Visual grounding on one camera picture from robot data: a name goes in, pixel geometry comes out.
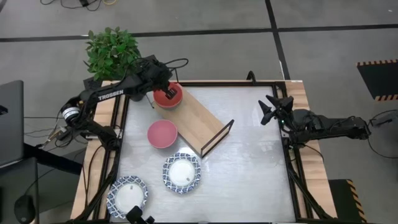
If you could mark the black computer mouse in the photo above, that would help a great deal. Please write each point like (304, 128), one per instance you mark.
(25, 208)

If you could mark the blue patterned paper bowl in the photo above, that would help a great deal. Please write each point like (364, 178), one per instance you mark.
(182, 172)
(127, 196)

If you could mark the black hazard-striped floor mat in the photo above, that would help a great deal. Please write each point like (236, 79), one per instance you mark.
(379, 79)
(342, 199)

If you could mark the pink plastic bowl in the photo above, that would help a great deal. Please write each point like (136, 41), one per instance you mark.
(161, 135)

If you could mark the black desk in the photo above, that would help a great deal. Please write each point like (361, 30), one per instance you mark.
(18, 180)

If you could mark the black camera device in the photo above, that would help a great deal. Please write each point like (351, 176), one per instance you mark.
(136, 214)

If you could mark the orange plastic bowl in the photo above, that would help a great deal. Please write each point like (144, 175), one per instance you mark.
(161, 100)

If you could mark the black arched table clamp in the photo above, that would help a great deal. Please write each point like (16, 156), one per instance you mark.
(252, 77)

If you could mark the black plant pot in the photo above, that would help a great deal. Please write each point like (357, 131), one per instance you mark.
(92, 84)

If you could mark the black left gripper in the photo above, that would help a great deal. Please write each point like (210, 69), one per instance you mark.
(160, 76)

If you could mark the green leafy plant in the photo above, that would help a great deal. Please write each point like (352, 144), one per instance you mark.
(112, 53)

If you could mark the black table frame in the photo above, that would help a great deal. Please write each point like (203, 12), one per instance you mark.
(217, 83)

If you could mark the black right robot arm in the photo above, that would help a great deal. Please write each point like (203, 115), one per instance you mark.
(342, 126)

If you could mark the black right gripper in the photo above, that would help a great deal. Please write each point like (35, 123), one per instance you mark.
(292, 121)

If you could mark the black power adapter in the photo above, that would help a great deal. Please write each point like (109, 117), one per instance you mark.
(84, 2)

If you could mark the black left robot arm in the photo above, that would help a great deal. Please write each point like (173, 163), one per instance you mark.
(109, 95)

